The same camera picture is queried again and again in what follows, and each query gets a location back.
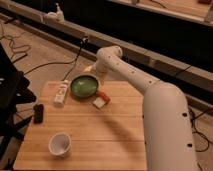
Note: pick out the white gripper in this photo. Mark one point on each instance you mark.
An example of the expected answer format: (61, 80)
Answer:
(99, 69)

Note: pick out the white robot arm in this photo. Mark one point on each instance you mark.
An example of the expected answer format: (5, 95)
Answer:
(168, 134)

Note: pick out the green ceramic bowl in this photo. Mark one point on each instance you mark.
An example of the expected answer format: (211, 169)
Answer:
(84, 86)

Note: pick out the orange red small object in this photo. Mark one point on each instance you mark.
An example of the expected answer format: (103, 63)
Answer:
(103, 96)

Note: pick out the white remote control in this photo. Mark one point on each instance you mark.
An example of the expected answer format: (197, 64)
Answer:
(61, 93)

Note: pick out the wooden board table top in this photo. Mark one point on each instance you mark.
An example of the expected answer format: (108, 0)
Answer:
(106, 139)

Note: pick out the black rectangular device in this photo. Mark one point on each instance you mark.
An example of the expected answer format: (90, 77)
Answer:
(38, 113)

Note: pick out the white paper cup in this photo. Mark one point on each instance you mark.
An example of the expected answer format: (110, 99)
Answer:
(60, 144)

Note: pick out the black chair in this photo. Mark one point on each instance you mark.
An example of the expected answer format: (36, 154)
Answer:
(13, 90)

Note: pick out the white object on rail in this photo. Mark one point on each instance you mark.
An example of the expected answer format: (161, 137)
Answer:
(58, 15)

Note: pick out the long metal rail beam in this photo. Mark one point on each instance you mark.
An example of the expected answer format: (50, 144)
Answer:
(172, 49)

